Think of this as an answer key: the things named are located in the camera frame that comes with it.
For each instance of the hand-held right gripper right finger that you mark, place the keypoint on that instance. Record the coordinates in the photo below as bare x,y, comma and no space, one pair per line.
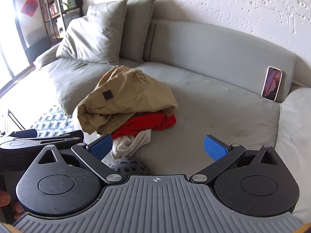
215,148

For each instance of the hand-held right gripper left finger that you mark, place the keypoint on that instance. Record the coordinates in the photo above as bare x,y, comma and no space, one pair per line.
100,147

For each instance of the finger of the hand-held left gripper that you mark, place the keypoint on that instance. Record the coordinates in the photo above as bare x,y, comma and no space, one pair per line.
25,134
65,139

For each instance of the khaki pants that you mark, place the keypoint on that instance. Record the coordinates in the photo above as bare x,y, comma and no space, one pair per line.
126,89

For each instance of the person's left hand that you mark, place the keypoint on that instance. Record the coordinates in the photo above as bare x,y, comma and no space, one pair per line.
17,210

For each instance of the black metal stand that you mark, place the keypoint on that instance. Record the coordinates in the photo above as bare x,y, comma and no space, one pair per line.
16,120

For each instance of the blue white patterned rug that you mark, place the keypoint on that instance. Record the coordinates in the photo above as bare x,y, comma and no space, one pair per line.
52,120

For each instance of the white garment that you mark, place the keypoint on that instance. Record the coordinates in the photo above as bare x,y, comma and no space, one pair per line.
131,143

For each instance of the dark grey speckled ball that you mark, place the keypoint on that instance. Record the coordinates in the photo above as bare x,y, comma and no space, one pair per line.
128,166

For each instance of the red garment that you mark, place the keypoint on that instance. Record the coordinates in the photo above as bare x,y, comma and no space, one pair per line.
145,123

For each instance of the grey fabric sofa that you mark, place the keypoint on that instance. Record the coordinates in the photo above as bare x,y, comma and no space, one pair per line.
206,97

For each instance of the light grey cushion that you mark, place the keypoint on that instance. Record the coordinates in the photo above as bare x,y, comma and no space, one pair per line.
296,126

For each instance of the smartphone in white case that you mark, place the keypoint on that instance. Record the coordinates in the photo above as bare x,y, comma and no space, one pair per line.
271,83

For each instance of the large grey pillow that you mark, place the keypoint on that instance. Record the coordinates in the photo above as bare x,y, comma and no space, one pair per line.
97,34

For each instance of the black window frame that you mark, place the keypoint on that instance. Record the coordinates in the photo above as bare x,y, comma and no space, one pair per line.
25,46

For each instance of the red diamond wall decoration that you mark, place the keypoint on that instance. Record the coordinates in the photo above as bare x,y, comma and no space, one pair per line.
29,6

